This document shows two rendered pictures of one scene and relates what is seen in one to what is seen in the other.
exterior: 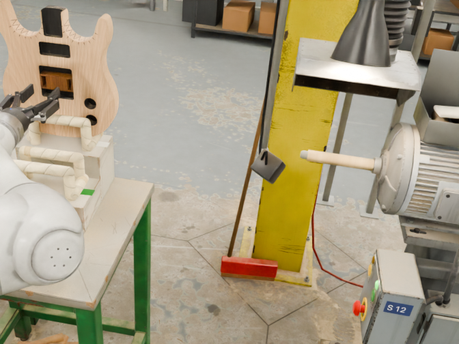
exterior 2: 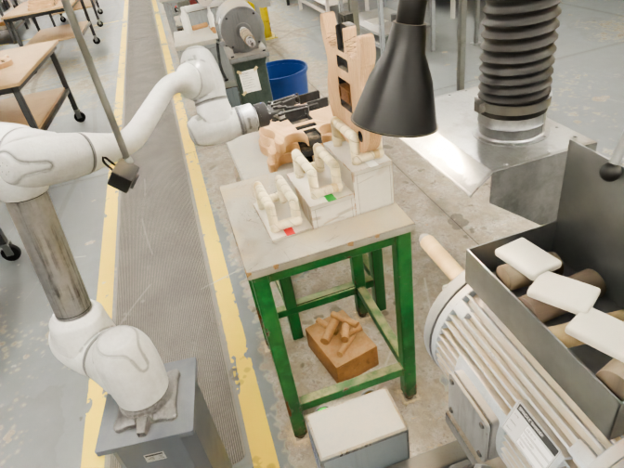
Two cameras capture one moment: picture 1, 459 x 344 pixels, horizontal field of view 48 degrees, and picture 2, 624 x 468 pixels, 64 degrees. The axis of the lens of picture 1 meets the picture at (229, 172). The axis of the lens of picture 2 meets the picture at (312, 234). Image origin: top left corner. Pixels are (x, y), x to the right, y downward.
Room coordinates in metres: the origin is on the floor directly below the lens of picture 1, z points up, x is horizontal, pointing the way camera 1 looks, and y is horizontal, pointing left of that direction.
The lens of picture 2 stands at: (0.78, -0.94, 1.89)
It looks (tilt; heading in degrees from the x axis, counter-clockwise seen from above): 35 degrees down; 73
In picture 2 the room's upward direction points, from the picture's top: 10 degrees counter-clockwise
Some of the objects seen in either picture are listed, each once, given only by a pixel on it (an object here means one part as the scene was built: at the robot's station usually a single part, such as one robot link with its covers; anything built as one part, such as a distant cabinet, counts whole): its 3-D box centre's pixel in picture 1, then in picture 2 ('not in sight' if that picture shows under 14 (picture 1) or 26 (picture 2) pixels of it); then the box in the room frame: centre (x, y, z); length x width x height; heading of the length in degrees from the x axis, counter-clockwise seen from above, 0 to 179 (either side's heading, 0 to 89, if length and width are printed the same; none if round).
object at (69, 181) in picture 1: (70, 185); (313, 185); (1.23, 0.46, 1.07); 0.03 x 0.03 x 0.09
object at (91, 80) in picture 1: (59, 74); (351, 87); (1.44, 0.54, 1.33); 0.35 x 0.04 x 0.40; 87
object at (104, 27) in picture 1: (98, 29); (363, 48); (1.43, 0.41, 1.48); 0.07 x 0.04 x 0.09; 87
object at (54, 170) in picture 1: (39, 168); (303, 162); (1.23, 0.55, 1.12); 0.20 x 0.03 x 0.03; 87
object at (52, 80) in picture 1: (58, 81); (348, 94); (1.43, 0.54, 1.31); 0.10 x 0.03 x 0.05; 87
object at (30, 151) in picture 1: (51, 154); (325, 156); (1.32, 0.54, 1.12); 0.20 x 0.03 x 0.03; 87
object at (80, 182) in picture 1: (78, 185); (327, 189); (1.27, 0.45, 1.04); 0.11 x 0.03 x 0.03; 178
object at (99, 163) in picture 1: (67, 163); (357, 172); (1.43, 0.54, 1.02); 0.27 x 0.15 x 0.17; 88
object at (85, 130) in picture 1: (86, 136); (355, 150); (1.39, 0.46, 1.15); 0.03 x 0.03 x 0.09
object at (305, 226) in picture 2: not in sight; (281, 215); (1.12, 0.55, 0.94); 0.27 x 0.15 x 0.01; 88
